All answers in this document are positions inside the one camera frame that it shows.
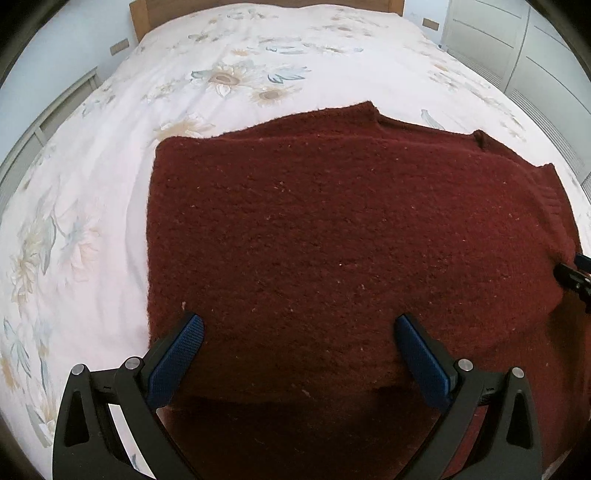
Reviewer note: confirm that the dark red knitted sweater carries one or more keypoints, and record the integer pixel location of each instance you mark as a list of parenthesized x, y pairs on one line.
[(351, 240)]

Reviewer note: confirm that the white wardrobe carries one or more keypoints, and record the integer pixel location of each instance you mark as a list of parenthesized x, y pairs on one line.
[(531, 46)]

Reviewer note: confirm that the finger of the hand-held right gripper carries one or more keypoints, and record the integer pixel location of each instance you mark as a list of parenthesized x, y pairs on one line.
[(575, 279)]

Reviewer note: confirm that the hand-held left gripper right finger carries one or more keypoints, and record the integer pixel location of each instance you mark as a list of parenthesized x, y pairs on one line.
[(425, 360)]

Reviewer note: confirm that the wooden bed headboard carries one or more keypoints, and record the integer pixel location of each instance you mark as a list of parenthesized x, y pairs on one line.
[(137, 18)]

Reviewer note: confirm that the white low wall cabinet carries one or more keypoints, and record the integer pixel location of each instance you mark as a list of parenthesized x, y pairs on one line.
[(41, 129)]

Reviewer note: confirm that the wall socket plate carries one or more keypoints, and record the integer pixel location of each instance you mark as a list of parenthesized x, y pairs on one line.
[(119, 46), (430, 23)]

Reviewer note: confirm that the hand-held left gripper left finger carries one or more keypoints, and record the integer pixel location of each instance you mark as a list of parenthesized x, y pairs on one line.
[(175, 360)]

